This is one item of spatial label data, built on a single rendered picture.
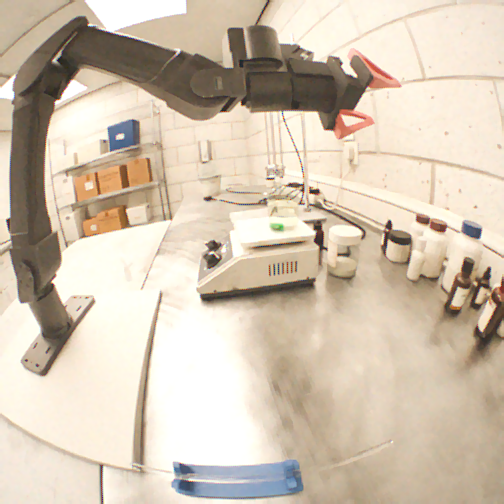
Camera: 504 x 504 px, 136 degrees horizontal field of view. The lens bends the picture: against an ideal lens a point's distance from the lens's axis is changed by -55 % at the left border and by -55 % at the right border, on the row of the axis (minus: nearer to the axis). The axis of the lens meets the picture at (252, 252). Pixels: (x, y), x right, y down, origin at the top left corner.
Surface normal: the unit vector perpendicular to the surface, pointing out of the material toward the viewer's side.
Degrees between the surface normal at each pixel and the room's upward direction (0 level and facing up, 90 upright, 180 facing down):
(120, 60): 91
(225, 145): 90
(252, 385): 0
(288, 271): 90
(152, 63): 84
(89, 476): 0
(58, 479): 0
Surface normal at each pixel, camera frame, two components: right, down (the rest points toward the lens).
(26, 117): 0.33, 0.51
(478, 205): -0.98, 0.15
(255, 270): 0.14, 0.40
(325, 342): -0.07, -0.91
